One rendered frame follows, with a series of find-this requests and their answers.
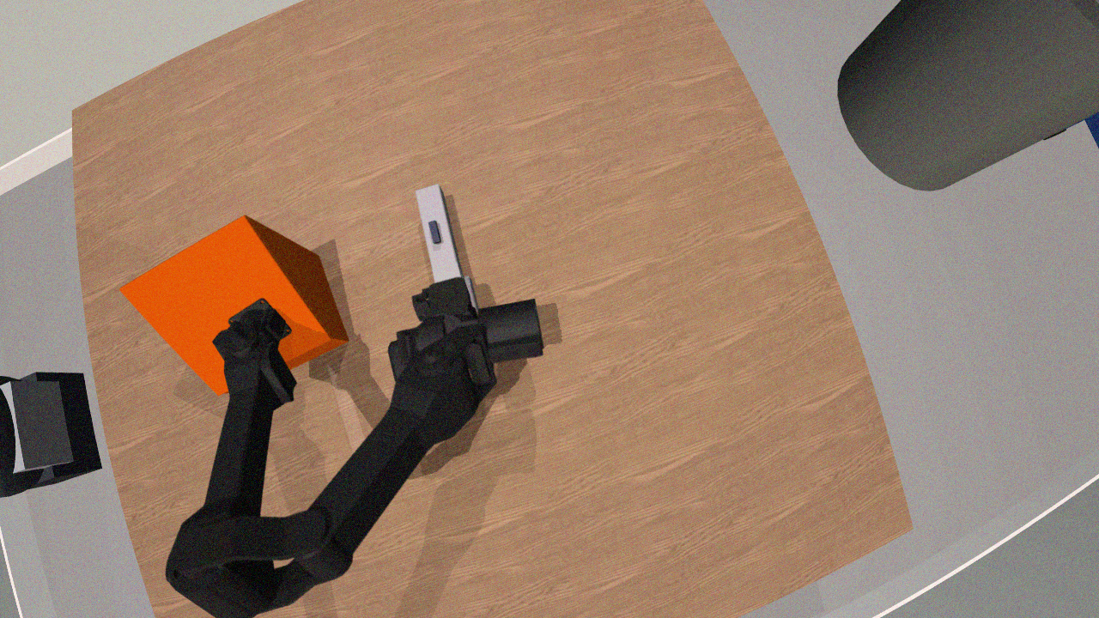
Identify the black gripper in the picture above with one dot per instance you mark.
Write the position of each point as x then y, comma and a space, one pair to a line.
393, 353

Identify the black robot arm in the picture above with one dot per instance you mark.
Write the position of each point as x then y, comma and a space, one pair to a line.
222, 558

